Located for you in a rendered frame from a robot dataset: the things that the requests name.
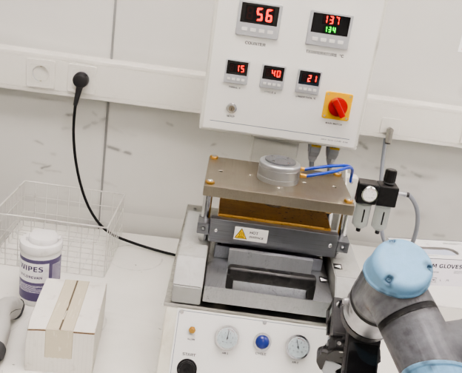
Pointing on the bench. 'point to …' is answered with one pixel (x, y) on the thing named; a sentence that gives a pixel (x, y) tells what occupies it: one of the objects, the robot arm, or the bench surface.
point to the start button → (186, 367)
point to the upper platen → (273, 214)
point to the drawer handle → (261, 275)
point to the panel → (195, 322)
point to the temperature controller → (331, 20)
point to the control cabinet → (292, 75)
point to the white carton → (451, 262)
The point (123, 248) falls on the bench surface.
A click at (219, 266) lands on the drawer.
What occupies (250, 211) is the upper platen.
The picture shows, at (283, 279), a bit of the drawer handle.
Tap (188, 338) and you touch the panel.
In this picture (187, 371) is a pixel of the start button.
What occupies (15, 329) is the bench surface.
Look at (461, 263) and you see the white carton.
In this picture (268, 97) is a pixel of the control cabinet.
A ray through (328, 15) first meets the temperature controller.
